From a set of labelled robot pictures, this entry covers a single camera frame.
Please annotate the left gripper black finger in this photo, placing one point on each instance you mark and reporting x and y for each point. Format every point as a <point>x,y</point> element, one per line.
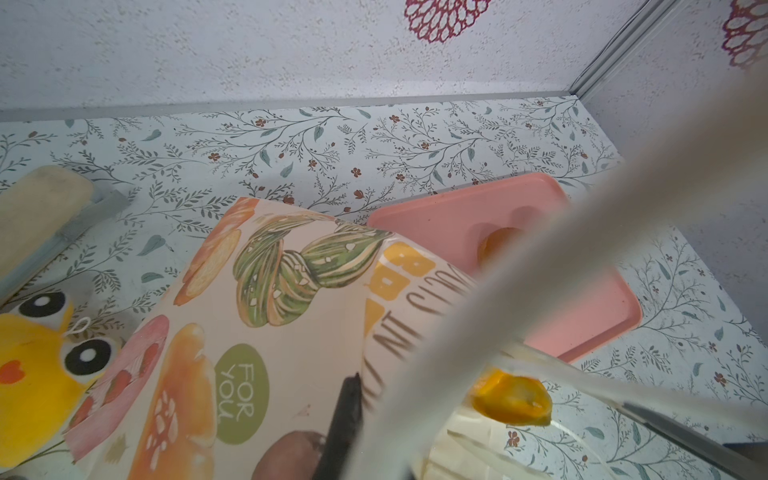
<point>346,422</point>

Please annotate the white paper bag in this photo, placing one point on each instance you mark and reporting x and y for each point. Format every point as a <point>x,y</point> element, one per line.
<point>236,374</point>

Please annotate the long twisted fake bread stick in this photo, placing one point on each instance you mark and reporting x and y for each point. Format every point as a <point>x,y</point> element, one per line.
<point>511,400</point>

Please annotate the round orange fake bun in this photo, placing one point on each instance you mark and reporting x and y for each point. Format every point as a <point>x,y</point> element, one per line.
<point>494,243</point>

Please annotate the steel tongs cream tips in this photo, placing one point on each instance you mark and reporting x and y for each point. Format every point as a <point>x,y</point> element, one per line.
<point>655,408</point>

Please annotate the pink plastic tray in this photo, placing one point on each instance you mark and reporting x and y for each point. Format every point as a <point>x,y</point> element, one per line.
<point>543,289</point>

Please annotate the yellow plush toy red dress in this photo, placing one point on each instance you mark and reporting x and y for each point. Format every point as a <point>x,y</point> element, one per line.
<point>44,373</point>

